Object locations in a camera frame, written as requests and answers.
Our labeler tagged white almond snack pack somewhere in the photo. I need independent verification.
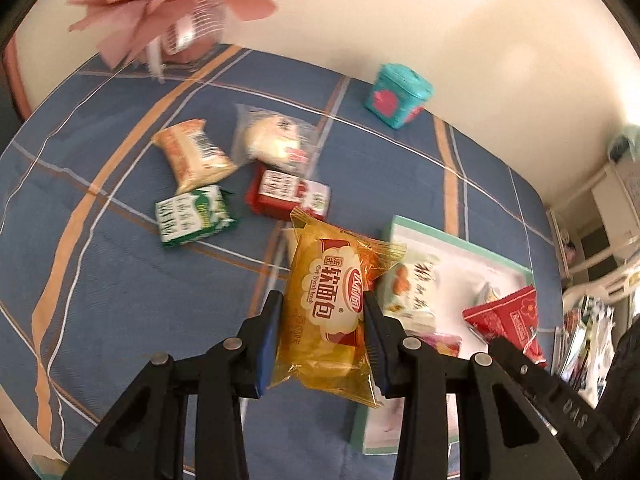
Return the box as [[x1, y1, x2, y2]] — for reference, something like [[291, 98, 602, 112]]
[[378, 252, 440, 334]]

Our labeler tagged pink snack packet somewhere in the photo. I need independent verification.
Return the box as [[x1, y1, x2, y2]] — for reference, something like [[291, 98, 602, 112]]
[[416, 332, 462, 358]]

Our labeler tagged yellow soft bread bag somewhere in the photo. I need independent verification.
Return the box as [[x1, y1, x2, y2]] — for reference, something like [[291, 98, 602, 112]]
[[271, 207, 406, 408]]

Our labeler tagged red flower snack bag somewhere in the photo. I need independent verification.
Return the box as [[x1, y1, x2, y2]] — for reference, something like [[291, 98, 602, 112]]
[[462, 285, 547, 367]]

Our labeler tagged teal shallow cardboard tray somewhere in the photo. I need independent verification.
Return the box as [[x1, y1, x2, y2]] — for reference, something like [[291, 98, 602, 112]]
[[349, 213, 536, 456]]

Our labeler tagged green white cookie pack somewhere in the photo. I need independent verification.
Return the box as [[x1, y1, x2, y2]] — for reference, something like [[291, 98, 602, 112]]
[[154, 184, 238, 248]]

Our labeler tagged red white milk snack pack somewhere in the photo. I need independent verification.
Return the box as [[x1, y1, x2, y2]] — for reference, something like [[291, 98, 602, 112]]
[[245, 162, 331, 221]]

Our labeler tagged white plastic chair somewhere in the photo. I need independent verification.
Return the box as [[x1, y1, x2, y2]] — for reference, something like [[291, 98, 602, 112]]
[[562, 236, 639, 313]]

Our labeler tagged blue plaid tablecloth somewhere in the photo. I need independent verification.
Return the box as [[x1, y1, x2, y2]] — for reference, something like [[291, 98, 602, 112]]
[[1, 47, 562, 457]]

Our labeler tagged beige barcode snack pack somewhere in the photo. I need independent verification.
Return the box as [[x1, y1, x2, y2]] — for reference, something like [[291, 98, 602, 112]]
[[152, 119, 238, 195]]

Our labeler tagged round bun clear wrapper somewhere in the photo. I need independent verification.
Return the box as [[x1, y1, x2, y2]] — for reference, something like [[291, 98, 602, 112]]
[[230, 104, 320, 177]]

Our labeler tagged teal toy chest box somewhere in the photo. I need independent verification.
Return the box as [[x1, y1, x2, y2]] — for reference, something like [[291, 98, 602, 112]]
[[366, 63, 434, 129]]

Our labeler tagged pink flower bouquet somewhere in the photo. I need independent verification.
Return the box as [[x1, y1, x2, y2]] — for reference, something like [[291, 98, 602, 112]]
[[68, 0, 277, 79]]

